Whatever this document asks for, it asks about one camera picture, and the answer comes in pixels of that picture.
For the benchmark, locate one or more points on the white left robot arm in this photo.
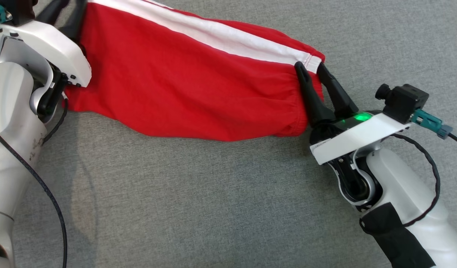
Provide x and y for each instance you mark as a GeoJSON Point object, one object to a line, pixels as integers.
{"type": "Point", "coordinates": [8, 111]}

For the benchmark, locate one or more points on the teal right camera connector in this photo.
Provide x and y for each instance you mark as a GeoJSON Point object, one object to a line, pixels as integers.
{"type": "Point", "coordinates": [431, 123]}

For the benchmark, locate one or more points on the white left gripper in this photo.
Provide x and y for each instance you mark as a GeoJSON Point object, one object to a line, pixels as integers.
{"type": "Point", "coordinates": [45, 41]}

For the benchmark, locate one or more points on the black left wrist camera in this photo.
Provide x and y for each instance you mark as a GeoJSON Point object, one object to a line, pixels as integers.
{"type": "Point", "coordinates": [21, 9]}

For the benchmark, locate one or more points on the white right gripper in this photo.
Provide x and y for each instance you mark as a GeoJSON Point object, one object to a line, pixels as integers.
{"type": "Point", "coordinates": [355, 139]}

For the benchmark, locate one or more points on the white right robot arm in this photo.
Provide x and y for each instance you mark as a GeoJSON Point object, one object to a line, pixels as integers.
{"type": "Point", "coordinates": [399, 178]}

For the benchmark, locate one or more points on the red shorts with white stripe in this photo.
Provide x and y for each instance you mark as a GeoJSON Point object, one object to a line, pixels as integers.
{"type": "Point", "coordinates": [183, 82]}

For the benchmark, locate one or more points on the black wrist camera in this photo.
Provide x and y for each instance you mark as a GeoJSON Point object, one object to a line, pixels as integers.
{"type": "Point", "coordinates": [405, 102]}
{"type": "Point", "coordinates": [21, 9]}

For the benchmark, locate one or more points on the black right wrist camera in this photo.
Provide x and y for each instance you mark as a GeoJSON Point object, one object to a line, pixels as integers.
{"type": "Point", "coordinates": [405, 102]}

